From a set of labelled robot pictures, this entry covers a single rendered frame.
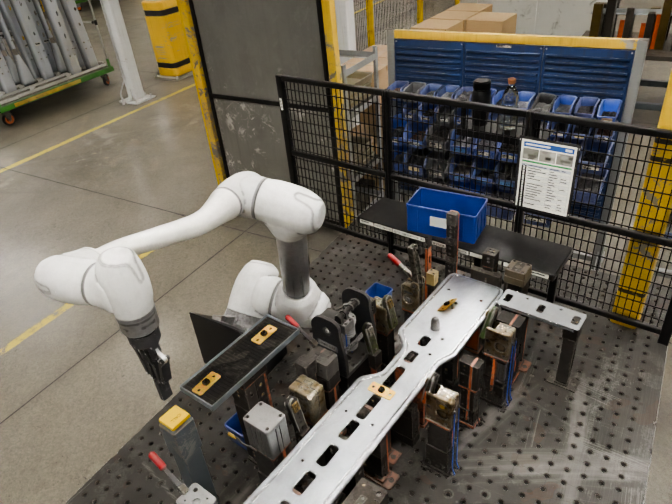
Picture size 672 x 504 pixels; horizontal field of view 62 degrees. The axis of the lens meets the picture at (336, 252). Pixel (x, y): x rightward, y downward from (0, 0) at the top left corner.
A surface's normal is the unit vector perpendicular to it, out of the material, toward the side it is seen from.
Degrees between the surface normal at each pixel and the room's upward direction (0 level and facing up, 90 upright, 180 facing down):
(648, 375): 0
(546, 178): 90
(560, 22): 90
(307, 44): 90
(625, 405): 0
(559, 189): 90
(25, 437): 0
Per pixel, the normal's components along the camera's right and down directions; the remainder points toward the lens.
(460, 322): -0.08, -0.83
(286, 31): -0.51, 0.51
